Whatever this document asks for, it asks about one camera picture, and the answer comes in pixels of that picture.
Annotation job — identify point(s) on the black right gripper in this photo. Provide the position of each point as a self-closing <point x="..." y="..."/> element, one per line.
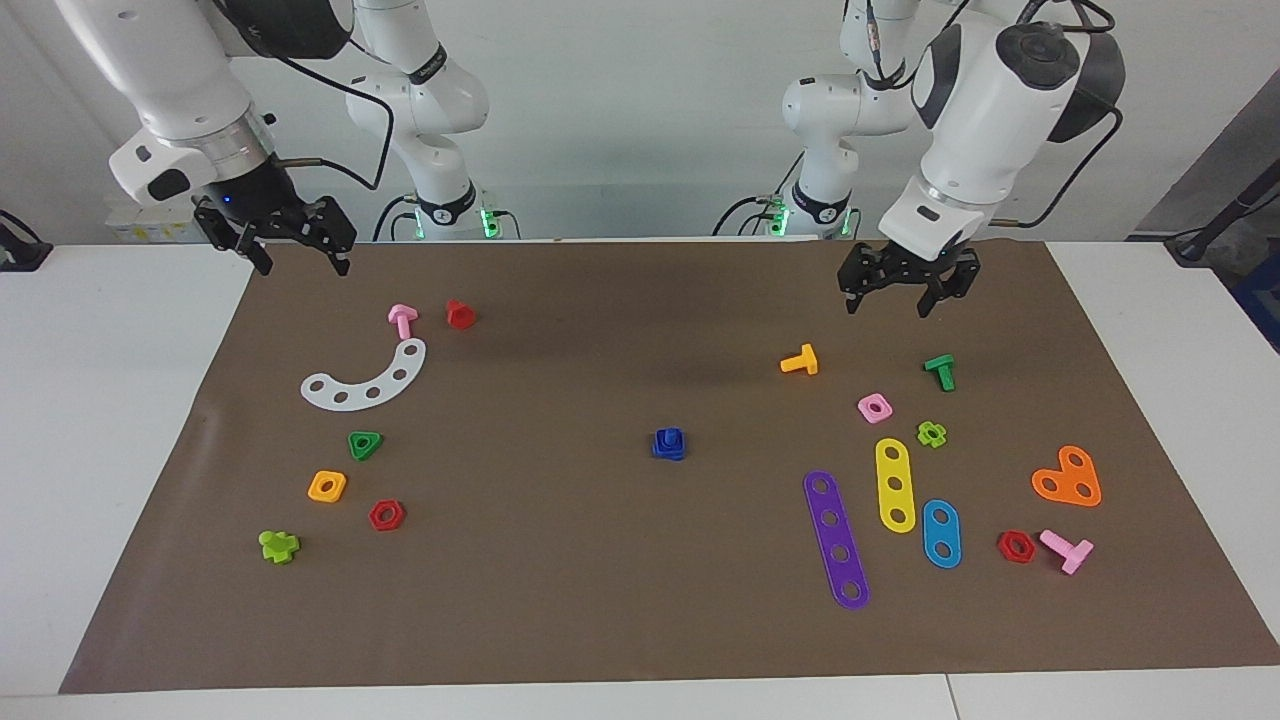
<point x="270" y="215"/>

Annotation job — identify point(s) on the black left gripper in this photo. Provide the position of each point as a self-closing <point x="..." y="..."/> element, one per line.
<point x="905" y="265"/>

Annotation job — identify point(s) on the blue square nut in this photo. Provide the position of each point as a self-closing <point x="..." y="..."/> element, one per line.
<point x="670" y="437"/>

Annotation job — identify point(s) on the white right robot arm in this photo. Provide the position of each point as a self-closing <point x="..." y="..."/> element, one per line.
<point x="170" y="70"/>

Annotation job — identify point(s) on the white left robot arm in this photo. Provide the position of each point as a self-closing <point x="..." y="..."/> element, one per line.
<point x="990" y="100"/>

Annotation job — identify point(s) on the green plastic screw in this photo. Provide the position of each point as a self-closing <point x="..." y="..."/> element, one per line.
<point x="941" y="370"/>

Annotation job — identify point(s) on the orange plastic screw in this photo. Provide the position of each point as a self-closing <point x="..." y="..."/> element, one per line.
<point x="803" y="362"/>

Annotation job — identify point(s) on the pink square nut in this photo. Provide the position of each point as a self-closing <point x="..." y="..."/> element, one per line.
<point x="885" y="414"/>

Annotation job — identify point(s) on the pink plastic screw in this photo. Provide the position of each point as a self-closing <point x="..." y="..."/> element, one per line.
<point x="1070" y="552"/>
<point x="402" y="320"/>

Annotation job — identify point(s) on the lime cross nut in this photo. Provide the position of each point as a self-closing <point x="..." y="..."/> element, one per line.
<point x="940" y="433"/>

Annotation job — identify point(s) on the white labelled box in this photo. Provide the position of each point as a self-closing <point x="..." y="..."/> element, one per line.
<point x="150" y="228"/>

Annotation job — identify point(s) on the white curved five-hole plate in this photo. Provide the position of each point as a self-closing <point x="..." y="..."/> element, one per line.
<point x="386" y="386"/>

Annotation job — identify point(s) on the red plastic screw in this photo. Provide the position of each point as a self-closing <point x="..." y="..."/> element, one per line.
<point x="460" y="314"/>

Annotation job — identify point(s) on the yellow three-hole plate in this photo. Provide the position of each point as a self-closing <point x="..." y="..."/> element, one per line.
<point x="895" y="468"/>

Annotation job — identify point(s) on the green triangle nut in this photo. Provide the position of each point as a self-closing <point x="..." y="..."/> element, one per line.
<point x="375" y="438"/>

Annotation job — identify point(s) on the orange square nut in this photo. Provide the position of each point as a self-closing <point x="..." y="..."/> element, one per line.
<point x="339" y="480"/>

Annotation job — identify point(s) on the blue two-hole plate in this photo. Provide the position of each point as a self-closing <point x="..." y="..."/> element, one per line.
<point x="941" y="533"/>

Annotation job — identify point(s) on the purple four-hole plate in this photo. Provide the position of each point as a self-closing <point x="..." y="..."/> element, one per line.
<point x="837" y="535"/>

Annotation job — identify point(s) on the orange heart-shaped plate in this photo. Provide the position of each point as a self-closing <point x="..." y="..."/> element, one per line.
<point x="1068" y="478"/>

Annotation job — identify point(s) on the black table clamp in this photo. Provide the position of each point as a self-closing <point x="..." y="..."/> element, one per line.
<point x="20" y="250"/>

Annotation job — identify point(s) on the red hexagon nut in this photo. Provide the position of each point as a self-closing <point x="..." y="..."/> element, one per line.
<point x="398" y="520"/>
<point x="1005" y="555"/>

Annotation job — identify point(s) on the lime cross-head screw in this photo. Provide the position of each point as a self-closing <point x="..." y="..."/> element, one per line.
<point x="277" y="548"/>

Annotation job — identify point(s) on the black stand pole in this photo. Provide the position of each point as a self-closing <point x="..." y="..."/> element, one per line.
<point x="1190" y="245"/>

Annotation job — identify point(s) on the blue crate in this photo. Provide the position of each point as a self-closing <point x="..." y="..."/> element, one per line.
<point x="1265" y="300"/>

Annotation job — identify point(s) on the brown table mat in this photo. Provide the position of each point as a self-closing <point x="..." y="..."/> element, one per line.
<point x="600" y="560"/>

